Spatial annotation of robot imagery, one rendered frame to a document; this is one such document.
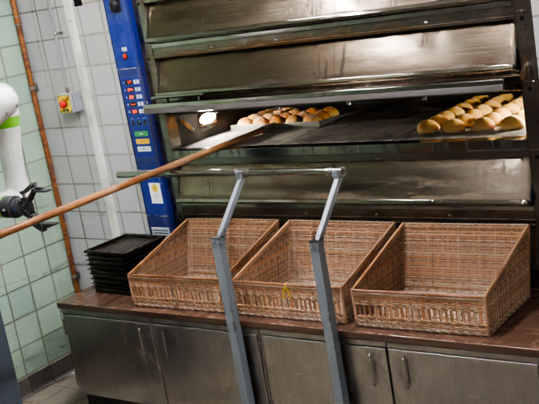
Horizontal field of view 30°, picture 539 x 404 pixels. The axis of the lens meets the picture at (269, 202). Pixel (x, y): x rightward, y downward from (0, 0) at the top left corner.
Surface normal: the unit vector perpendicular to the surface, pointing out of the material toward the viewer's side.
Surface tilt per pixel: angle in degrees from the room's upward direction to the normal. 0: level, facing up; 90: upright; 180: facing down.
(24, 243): 90
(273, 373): 90
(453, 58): 70
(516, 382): 90
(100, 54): 90
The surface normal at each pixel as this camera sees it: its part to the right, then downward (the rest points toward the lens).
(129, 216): -0.58, 0.29
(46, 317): 0.80, 0.00
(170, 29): -0.60, -0.07
